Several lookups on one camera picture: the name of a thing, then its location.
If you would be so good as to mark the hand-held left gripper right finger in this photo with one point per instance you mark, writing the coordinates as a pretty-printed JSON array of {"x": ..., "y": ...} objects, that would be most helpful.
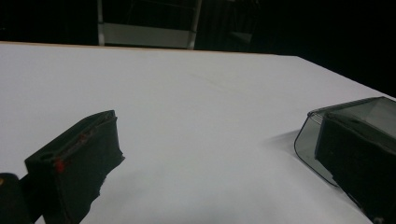
[{"x": 358, "y": 161}]

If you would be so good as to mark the white metal stand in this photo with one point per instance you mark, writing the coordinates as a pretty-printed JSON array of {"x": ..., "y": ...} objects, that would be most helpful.
[{"x": 146, "y": 35}]

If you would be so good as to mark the white table cover sheet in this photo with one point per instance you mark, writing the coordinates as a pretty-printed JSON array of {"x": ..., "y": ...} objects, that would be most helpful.
[{"x": 193, "y": 102}]

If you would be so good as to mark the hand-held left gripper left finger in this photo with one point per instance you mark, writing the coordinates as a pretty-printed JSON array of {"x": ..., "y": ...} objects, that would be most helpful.
[{"x": 77, "y": 161}]

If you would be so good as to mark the clear plastic compartment box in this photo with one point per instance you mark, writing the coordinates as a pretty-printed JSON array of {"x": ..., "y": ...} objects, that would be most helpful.
[{"x": 306, "y": 146}]

